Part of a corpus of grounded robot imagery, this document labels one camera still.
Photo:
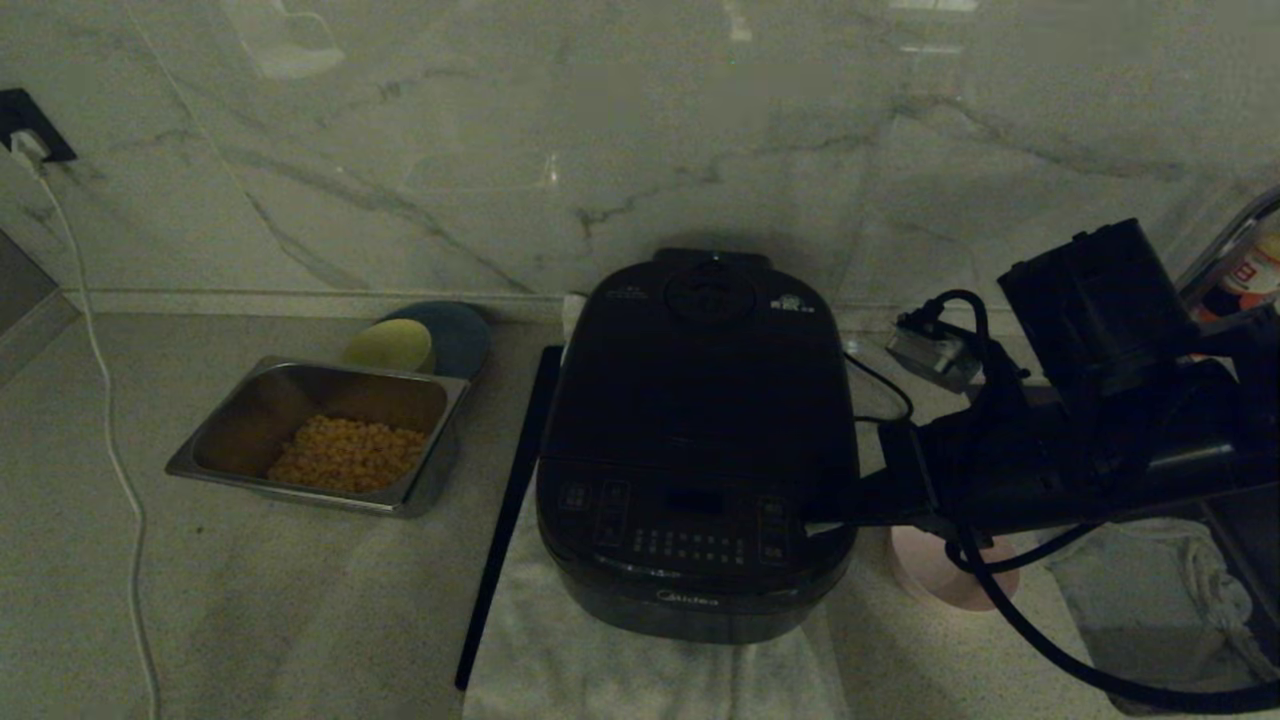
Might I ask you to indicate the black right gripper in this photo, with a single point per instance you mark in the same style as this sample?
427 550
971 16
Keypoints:
1000 470

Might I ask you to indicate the pink bowl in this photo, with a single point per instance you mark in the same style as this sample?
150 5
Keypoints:
930 575

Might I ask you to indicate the black electric rice cooker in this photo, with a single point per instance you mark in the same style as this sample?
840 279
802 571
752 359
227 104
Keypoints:
700 400

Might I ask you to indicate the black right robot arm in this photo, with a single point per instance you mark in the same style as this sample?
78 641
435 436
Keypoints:
1150 380

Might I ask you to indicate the small yellow-green bowl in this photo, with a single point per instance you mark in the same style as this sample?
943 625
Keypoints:
390 345

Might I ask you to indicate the white towel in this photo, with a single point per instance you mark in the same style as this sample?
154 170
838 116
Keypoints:
560 660

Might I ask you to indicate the long black strip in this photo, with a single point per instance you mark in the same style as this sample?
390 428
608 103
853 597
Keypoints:
510 500

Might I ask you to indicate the stainless steel sink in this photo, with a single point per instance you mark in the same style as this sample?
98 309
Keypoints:
1240 560

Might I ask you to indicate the blue-grey plate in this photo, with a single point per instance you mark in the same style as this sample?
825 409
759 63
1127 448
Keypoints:
460 335

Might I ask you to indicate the chrome faucet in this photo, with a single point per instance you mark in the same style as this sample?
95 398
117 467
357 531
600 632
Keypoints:
1225 245

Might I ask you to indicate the bottle with red label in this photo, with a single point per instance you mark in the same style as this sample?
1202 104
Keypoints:
1250 275

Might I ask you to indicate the yellow corn kernels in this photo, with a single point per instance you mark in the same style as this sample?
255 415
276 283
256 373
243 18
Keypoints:
345 455

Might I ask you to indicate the stainless steel tray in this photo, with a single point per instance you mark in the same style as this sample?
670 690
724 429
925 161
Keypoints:
250 410

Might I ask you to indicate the white plug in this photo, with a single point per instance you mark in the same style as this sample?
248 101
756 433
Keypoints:
28 148

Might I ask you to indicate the black wall socket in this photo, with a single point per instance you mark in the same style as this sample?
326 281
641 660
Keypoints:
20 105

